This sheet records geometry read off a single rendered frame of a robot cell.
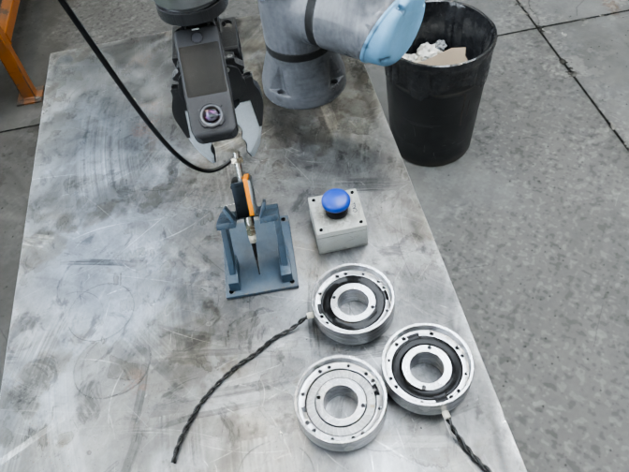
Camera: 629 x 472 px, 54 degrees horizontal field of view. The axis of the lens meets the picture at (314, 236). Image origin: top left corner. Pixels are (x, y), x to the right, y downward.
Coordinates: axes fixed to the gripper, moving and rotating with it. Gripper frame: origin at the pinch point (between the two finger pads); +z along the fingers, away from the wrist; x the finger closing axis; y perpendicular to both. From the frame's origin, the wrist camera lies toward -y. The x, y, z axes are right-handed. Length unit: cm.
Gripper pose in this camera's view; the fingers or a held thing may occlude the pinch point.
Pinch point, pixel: (231, 154)
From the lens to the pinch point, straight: 75.8
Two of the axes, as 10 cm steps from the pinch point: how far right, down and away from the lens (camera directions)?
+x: -9.9, 1.7, -0.1
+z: 0.9, 6.1, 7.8
